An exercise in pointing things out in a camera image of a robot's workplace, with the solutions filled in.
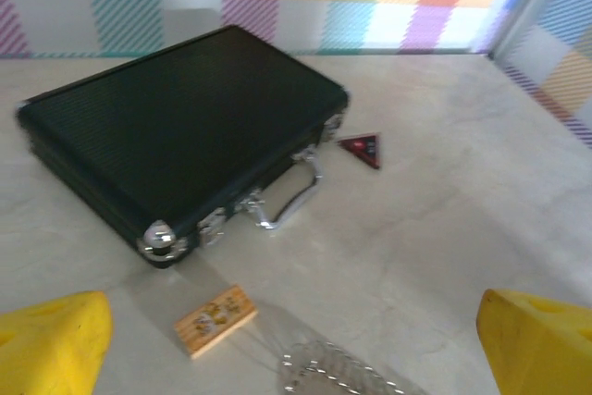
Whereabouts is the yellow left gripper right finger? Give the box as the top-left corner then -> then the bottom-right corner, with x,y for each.
475,288 -> 592,395

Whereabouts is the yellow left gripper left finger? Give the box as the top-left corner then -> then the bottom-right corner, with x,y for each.
0,290 -> 115,395

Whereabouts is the small wooden domino tile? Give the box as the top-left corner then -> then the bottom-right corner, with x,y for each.
173,284 -> 259,361

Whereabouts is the red black triangular badge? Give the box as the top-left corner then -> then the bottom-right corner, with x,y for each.
336,131 -> 384,173

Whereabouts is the black case with metal handle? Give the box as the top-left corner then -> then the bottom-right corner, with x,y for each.
13,24 -> 351,272

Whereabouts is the aluminium corner post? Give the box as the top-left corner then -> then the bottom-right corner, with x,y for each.
487,0 -> 582,61

